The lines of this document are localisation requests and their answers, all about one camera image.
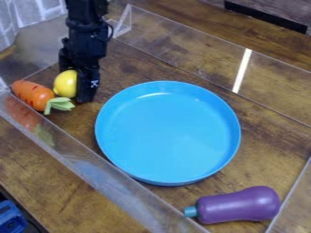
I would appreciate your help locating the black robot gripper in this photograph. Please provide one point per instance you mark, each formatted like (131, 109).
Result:
(84, 46)

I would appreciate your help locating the yellow toy lemon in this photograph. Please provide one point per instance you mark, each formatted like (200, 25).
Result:
(64, 84)

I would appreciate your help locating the orange toy carrot green leaves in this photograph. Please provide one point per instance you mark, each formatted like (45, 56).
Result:
(40, 97)

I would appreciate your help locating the blue round plastic tray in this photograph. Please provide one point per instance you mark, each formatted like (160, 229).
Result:
(169, 133)

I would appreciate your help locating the white lattice curtain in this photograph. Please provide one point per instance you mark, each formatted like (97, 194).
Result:
(18, 13)

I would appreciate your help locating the blue plastic object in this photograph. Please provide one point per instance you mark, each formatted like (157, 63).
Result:
(12, 220)

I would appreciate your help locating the dark wooden furniture edge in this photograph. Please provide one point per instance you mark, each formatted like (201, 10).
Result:
(272, 19)

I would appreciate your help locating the purple toy eggplant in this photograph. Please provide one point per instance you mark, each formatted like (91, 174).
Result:
(252, 204)

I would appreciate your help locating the clear acrylic barrier wall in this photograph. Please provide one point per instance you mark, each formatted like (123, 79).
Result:
(253, 64)

